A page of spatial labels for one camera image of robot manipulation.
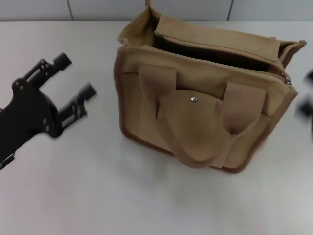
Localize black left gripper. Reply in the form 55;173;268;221
0;52;98;170

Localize khaki canvas food bag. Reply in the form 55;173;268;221
112;0;308;175

